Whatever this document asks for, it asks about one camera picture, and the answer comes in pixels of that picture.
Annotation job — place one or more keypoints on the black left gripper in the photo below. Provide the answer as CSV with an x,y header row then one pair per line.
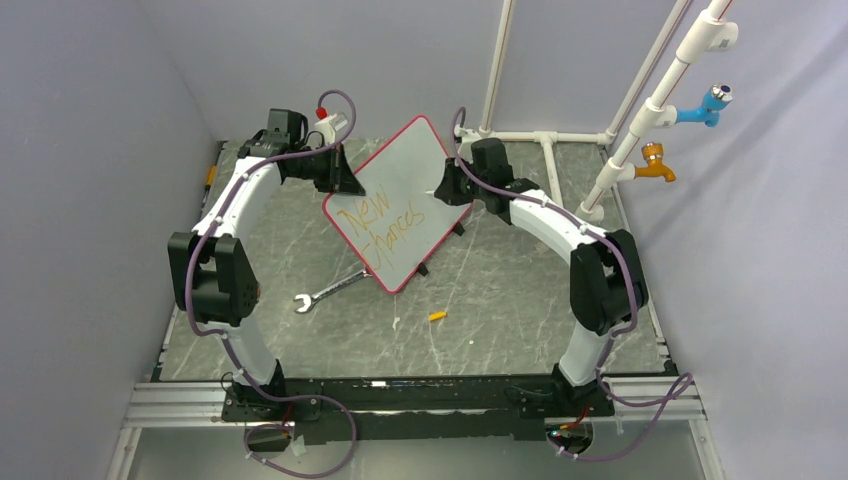
x,y
341,178

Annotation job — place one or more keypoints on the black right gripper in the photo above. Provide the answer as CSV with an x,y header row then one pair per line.
x,y
446,191

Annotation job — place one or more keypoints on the pink framed whiteboard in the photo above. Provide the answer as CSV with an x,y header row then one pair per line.
x,y
395,227

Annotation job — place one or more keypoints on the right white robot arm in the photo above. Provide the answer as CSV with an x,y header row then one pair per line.
x,y
607,288

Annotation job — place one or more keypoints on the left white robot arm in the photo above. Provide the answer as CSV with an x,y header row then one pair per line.
x,y
213,280

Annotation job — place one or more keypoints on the silver wrench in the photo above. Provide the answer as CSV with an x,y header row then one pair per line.
x,y
306,302

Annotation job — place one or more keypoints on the orange tap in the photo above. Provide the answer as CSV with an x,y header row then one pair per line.
x,y
653,154

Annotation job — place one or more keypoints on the blue tap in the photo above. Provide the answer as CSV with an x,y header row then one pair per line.
x,y
716,99

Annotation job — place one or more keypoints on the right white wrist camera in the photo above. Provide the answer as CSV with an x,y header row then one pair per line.
x,y
465,137

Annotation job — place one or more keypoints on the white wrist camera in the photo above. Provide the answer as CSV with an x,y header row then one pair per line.
x,y
465,137
330,126

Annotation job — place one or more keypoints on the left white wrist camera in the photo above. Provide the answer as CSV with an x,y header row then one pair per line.
x,y
330,126

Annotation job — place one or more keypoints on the orange black tool at wall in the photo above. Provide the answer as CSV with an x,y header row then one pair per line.
x,y
210,178

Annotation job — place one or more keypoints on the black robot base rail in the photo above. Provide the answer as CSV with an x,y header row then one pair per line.
x,y
522,407

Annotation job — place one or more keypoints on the aluminium frame rail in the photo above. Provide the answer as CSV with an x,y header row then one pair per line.
x,y
168,405

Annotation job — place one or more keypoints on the white pvc pipe frame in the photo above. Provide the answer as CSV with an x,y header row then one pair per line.
x,y
573,67

